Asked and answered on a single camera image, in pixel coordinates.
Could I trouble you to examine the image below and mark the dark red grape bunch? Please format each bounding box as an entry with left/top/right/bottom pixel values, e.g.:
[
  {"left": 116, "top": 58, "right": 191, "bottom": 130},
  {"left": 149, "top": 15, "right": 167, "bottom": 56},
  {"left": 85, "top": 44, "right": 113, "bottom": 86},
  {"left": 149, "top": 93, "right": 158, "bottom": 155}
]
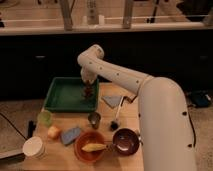
[{"left": 83, "top": 82, "right": 93, "bottom": 98}]

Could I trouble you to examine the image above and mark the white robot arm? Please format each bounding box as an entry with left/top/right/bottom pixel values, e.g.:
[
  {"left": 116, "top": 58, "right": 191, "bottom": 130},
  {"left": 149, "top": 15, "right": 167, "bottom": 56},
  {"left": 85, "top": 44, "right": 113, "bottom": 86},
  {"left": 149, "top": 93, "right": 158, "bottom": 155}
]
[{"left": 77, "top": 44, "right": 197, "bottom": 171}]

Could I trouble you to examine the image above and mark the green plastic tray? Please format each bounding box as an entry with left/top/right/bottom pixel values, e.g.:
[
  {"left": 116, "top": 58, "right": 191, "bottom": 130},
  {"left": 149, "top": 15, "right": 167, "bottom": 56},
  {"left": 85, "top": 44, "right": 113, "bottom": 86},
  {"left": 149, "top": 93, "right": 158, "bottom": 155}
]
[{"left": 44, "top": 77, "right": 99, "bottom": 113}]

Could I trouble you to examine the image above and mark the grey folded cloth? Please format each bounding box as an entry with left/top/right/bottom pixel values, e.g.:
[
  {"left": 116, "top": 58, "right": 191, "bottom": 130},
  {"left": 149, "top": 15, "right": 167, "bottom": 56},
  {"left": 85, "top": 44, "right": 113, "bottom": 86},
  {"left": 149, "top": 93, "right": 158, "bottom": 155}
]
[{"left": 101, "top": 96, "right": 121, "bottom": 108}]

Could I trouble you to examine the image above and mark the small metal cup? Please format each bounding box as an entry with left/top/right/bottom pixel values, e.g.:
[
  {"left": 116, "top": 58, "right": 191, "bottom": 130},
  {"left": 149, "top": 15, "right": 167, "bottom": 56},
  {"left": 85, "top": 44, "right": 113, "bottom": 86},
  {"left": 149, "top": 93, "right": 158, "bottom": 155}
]
[{"left": 88, "top": 112, "right": 101, "bottom": 129}]

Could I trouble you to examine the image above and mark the wooden table board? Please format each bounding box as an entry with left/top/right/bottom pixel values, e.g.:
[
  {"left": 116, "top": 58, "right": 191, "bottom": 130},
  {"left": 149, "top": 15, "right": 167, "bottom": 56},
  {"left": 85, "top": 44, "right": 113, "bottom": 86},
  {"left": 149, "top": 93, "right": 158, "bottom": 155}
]
[{"left": 22, "top": 83, "right": 144, "bottom": 171}]

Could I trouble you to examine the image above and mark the orange bowl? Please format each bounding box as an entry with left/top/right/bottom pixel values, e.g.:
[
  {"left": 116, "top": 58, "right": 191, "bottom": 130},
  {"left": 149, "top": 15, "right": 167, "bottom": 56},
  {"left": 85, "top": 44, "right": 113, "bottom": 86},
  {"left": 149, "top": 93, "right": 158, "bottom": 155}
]
[{"left": 74, "top": 131, "right": 107, "bottom": 163}]

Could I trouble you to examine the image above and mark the dark purple bowl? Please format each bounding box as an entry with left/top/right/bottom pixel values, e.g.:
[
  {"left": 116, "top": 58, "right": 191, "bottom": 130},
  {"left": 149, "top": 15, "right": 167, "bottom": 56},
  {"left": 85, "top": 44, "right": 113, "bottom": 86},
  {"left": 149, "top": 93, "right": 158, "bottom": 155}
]
[{"left": 112, "top": 128, "right": 140, "bottom": 156}]

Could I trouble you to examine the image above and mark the blue sponge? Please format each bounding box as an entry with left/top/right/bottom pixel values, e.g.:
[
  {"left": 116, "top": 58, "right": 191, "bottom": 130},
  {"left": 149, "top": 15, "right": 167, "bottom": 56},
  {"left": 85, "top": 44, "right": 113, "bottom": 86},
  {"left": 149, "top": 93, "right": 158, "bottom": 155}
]
[{"left": 61, "top": 127, "right": 81, "bottom": 145}]

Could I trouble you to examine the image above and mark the green plastic cup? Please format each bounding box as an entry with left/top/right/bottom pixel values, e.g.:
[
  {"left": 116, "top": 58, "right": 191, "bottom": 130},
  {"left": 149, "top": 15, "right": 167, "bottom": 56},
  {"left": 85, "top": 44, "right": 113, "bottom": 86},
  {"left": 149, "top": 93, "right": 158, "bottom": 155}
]
[{"left": 37, "top": 111, "right": 52, "bottom": 127}]

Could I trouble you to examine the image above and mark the yellow apple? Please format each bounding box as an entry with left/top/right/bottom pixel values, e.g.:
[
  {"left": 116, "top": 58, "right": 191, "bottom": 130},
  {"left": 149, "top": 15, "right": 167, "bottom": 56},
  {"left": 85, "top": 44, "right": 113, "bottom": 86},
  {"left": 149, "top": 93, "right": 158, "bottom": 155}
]
[{"left": 47, "top": 126, "right": 61, "bottom": 139}]

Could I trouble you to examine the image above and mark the black tool at table edge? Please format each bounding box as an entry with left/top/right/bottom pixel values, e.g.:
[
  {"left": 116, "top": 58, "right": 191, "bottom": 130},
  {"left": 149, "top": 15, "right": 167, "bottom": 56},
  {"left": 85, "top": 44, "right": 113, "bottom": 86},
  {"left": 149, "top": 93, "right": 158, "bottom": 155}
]
[{"left": 27, "top": 121, "right": 36, "bottom": 138}]

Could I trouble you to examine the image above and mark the white paper cup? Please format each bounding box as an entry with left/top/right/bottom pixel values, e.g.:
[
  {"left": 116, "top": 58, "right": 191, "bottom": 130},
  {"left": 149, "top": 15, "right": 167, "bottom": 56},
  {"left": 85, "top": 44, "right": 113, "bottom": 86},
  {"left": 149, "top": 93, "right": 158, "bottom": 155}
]
[{"left": 22, "top": 136, "right": 45, "bottom": 158}]

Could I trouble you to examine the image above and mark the white handled dish brush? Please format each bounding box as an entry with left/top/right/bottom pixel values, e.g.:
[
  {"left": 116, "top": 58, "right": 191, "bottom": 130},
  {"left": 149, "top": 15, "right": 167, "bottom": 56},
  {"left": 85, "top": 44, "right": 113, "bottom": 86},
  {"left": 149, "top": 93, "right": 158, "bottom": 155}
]
[{"left": 110, "top": 96, "right": 132, "bottom": 131}]

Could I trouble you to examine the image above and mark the black cable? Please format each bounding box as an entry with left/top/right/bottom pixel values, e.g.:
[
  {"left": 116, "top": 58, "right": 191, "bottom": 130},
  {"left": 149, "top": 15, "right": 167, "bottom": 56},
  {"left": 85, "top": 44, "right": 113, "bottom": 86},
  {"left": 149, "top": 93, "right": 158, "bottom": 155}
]
[{"left": 186, "top": 103, "right": 198, "bottom": 148}]

